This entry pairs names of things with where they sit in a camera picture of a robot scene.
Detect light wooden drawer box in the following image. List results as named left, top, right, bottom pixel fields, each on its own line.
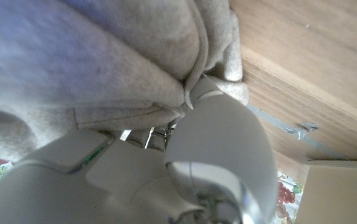
left=294, top=159, right=357, bottom=224

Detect small metal clip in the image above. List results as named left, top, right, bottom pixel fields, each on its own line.
left=285, top=121, right=320, bottom=140

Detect beige fleece coat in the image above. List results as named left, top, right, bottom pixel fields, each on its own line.
left=0, top=0, right=250, bottom=163

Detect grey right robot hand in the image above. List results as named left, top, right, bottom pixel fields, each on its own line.
left=0, top=76, right=279, bottom=224

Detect floral fruit print backdrop cloth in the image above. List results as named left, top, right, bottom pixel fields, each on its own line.
left=0, top=153, right=305, bottom=224

